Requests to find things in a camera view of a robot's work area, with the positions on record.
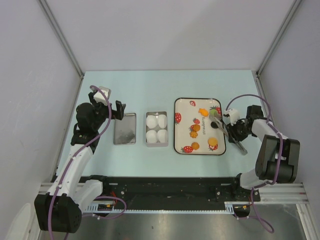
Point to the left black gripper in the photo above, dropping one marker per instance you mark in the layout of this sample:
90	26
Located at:
120	110

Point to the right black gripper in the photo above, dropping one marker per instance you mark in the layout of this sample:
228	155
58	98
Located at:
232	132

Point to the tan round cookie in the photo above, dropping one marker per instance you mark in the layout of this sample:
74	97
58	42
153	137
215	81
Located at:
212	141

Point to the metal tongs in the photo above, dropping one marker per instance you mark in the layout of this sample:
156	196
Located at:
223	127

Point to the black round cookie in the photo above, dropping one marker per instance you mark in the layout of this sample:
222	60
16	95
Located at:
213	125

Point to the brown ridged cookie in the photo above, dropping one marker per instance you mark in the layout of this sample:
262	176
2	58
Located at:
195	146

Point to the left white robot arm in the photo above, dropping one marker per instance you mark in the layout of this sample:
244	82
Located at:
60	209

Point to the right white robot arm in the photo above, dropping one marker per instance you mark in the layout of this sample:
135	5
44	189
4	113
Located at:
278	157

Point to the silver tin lid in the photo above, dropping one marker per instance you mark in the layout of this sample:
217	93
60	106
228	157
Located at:
125	130

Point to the green round cookie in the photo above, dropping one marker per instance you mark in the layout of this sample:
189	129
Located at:
213	112

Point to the white paper cup back-left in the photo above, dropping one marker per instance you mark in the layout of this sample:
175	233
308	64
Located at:
151	121

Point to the brown round cookie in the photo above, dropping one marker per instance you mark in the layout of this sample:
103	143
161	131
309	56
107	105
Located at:
196	127

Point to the strawberry pattern tray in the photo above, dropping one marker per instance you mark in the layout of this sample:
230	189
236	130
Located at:
185	115

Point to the orange flower cookie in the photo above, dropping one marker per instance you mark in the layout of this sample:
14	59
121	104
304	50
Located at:
193	134

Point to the orange fish cookie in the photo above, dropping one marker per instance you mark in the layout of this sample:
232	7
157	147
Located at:
203	112

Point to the white paper cup front-left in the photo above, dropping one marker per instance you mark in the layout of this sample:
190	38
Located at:
151	137

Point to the white paper cup back-right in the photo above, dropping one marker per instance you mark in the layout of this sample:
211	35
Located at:
162	121

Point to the silver tin box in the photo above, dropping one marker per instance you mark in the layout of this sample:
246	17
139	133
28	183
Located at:
157	128

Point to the white paper cup front-right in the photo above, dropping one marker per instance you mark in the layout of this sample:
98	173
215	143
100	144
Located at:
162	136

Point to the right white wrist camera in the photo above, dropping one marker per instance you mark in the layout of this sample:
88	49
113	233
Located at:
233	115

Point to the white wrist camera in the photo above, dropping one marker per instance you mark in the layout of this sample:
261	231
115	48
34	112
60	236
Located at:
100	96
233	115

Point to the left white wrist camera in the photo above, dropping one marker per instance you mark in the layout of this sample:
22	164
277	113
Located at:
100	96

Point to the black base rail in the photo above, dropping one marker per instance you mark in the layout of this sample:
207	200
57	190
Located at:
174	194

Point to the aluminium frame post left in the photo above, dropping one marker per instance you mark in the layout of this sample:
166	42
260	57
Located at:
48	13

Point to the aluminium frame post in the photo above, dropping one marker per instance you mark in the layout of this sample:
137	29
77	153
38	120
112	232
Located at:
48	13
290	15

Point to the aluminium frame post right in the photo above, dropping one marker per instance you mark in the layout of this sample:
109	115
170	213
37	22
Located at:
290	15

